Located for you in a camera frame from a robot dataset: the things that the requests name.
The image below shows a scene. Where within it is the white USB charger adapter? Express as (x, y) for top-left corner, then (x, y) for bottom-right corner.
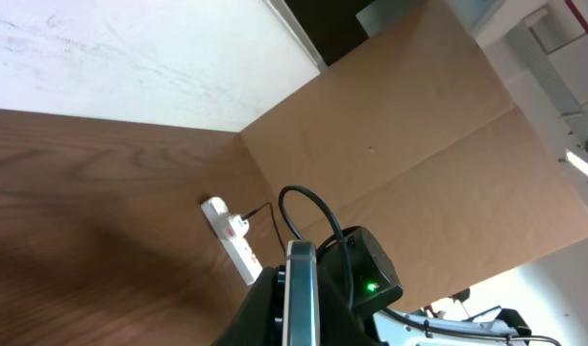
(224, 214), (250, 240)

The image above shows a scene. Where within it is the black charging cable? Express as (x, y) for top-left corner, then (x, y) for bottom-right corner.
(240, 201), (288, 256)

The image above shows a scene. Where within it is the black smartphone with lit screen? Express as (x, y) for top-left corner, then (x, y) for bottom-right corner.
(282, 240), (320, 346)

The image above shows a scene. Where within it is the brown cardboard panel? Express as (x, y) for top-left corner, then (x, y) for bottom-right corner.
(242, 1), (588, 310)

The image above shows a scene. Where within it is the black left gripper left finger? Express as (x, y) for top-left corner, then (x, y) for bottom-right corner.
(212, 267), (283, 346)

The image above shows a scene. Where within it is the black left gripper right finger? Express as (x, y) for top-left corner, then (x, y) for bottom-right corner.
(318, 270), (380, 346)

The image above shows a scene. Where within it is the white power strip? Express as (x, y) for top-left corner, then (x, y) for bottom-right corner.
(201, 197), (262, 285)

